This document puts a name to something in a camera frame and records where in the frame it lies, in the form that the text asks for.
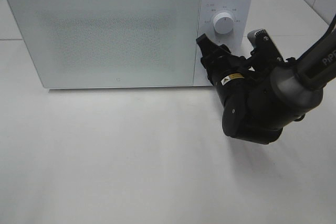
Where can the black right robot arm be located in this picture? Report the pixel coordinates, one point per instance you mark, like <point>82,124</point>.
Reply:
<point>265,92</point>

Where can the white upper power knob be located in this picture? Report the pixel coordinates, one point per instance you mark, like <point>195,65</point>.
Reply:
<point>223,23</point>

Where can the white microwave door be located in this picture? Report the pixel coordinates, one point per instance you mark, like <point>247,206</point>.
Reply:
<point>110,43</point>

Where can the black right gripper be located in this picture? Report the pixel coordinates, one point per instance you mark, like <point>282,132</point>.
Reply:
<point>224,68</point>

